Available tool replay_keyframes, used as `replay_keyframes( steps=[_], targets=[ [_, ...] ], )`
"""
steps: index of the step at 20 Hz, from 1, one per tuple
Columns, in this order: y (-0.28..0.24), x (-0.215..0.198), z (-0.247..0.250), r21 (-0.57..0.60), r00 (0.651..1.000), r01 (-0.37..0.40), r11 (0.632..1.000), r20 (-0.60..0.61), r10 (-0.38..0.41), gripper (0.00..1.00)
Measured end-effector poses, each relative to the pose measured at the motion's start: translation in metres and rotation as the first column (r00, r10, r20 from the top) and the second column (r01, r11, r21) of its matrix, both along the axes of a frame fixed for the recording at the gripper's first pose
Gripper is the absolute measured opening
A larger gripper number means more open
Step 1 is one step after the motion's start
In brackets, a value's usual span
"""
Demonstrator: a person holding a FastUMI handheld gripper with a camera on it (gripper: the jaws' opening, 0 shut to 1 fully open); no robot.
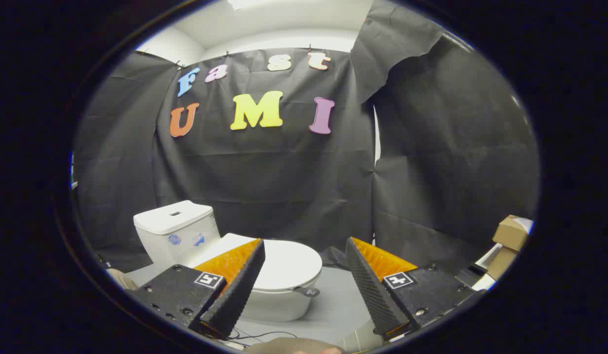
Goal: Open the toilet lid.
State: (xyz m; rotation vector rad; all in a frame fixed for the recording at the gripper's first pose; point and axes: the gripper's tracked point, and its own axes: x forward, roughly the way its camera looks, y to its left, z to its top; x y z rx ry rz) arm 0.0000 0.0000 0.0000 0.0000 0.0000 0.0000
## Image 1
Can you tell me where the black backdrop cloth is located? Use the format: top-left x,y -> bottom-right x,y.
74,0 -> 540,273

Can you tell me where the white toilet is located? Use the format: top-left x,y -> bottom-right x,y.
133,200 -> 323,323

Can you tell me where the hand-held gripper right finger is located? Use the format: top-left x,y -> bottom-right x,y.
345,237 -> 486,341

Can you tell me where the small cardboard box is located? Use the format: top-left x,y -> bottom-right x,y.
492,215 -> 533,251

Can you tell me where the white toilet lid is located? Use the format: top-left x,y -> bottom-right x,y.
188,233 -> 323,292

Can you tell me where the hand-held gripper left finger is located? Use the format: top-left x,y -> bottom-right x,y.
129,238 -> 266,340

